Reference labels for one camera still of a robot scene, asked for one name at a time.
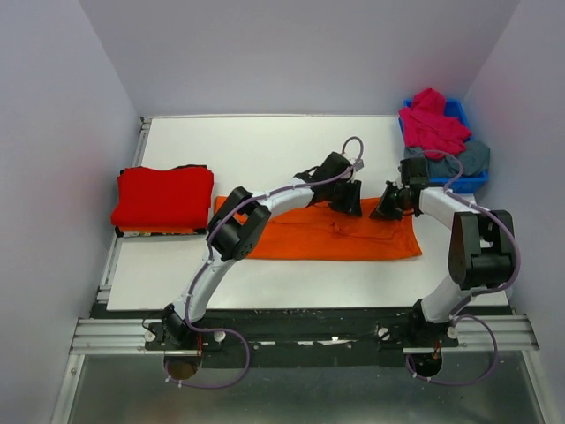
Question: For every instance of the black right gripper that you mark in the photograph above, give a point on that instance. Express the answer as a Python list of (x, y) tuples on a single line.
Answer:
[(383, 210)]

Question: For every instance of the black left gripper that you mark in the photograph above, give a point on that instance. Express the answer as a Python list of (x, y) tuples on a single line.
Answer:
[(351, 205)]

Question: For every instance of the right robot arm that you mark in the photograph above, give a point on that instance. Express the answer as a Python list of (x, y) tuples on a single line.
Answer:
[(483, 257)]

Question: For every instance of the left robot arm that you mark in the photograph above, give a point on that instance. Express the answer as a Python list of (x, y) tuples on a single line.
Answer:
[(236, 228)]

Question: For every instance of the magenta crumpled t shirt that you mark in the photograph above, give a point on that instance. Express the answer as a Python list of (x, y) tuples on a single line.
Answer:
[(426, 126)]

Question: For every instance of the grey crumpled t shirt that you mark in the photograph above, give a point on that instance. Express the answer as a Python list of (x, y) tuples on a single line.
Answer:
[(475, 159)]

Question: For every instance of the blue plastic bin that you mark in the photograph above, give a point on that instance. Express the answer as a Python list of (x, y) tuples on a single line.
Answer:
[(463, 185)]

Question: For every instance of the red folded t shirt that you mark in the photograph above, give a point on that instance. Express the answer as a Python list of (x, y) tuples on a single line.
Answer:
[(178, 198)]

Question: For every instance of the orange folded t shirt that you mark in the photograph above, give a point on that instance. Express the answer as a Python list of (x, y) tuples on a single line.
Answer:
[(151, 232)]

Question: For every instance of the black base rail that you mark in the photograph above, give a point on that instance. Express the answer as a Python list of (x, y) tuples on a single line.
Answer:
[(298, 338)]

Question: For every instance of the aluminium frame rail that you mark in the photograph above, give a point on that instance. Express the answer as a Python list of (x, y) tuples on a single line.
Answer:
[(513, 333)]

